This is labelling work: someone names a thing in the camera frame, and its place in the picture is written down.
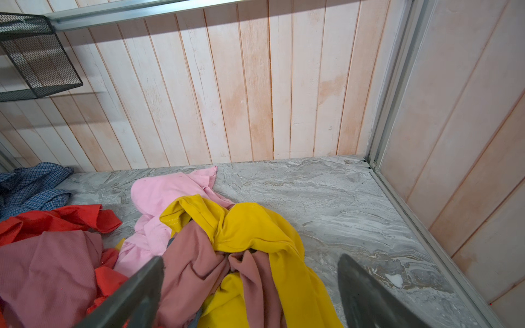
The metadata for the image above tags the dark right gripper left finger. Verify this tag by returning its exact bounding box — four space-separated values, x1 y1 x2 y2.
76 256 164 328

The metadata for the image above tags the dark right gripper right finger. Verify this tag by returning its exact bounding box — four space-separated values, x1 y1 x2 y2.
338 254 429 327

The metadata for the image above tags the blue plaid shirt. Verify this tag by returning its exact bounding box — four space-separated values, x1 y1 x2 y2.
1 162 74 221

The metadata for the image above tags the dusty rose cloth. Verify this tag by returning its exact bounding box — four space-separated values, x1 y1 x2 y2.
1 222 286 327

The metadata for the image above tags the red cloth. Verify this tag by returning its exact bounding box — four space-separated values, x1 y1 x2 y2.
1 205 126 327

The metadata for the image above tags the pink cloth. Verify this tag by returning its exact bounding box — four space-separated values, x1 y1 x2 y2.
113 167 234 277

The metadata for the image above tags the yellow cloth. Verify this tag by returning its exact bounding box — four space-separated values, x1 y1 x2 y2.
160 195 342 327

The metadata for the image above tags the black wire mesh basket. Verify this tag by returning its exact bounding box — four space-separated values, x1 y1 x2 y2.
1 12 83 103

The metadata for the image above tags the aluminium frame rail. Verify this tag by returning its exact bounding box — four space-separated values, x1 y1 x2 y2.
45 0 237 31

